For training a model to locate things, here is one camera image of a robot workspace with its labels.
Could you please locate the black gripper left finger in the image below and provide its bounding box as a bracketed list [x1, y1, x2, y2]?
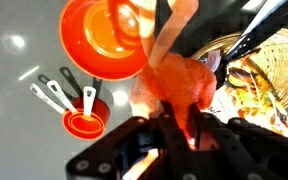
[158, 101, 202, 180]

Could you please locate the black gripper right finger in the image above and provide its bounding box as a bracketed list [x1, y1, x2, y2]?
[187, 103, 252, 180]

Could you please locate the orange plush toy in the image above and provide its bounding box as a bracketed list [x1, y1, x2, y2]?
[108, 0, 218, 134]

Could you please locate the red bowl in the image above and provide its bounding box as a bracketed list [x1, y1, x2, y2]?
[58, 0, 150, 82]

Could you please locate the red measuring cup set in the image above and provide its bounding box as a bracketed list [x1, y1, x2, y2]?
[28, 65, 111, 141]

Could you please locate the wicker basket with corn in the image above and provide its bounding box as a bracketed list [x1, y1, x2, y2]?
[190, 28, 288, 109]

